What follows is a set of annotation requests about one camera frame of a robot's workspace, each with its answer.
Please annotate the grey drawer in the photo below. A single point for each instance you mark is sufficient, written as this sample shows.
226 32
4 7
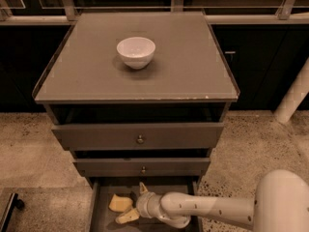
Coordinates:
132 167
102 219
82 137

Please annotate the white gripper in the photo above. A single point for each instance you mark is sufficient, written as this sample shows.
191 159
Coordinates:
144 204

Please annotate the brass drawer knob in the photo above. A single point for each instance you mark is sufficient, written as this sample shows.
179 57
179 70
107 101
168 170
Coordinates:
143 170
140 139

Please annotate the brass middle drawer knob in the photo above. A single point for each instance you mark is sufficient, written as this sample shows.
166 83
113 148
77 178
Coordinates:
143 170

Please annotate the white ceramic bowl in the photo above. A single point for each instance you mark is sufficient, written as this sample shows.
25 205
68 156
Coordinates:
136 52

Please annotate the brass top drawer knob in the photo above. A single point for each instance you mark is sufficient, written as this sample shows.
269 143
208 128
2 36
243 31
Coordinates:
140 139

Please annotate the yellow sponge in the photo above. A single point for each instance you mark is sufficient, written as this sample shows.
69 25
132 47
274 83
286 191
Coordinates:
120 203

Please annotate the grey top drawer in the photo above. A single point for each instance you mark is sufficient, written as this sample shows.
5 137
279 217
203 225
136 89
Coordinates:
82 137

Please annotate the grey bottom drawer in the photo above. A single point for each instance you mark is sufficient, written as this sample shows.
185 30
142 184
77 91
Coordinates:
102 219

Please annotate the white cylindrical post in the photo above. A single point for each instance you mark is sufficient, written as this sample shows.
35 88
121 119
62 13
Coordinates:
294 97

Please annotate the grey drawer cabinet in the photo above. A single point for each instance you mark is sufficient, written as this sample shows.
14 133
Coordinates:
187 81

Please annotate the metal railing frame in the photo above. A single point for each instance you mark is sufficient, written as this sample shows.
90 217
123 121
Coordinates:
58 12

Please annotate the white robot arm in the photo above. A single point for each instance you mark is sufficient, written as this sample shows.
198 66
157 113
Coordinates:
280 204

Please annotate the grey middle drawer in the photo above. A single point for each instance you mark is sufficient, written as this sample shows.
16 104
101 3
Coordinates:
132 167

